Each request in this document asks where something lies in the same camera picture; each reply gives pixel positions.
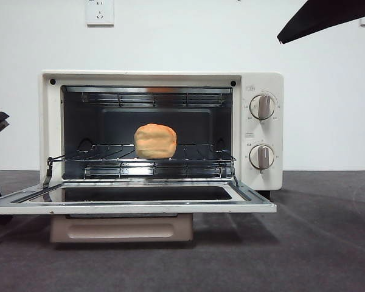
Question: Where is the glass oven door with handle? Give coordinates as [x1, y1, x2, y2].
[0, 179, 277, 244]

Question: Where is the round orange bread roll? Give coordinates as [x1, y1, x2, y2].
[133, 122, 177, 159]

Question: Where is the white Toshiba toaster oven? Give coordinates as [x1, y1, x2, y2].
[0, 70, 285, 244]

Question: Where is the oven temperature knob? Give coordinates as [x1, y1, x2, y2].
[249, 94, 277, 120]

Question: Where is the oven timer knob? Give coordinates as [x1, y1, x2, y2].
[249, 144, 275, 170]

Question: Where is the metal wire oven rack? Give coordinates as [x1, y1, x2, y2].
[50, 142, 237, 180]

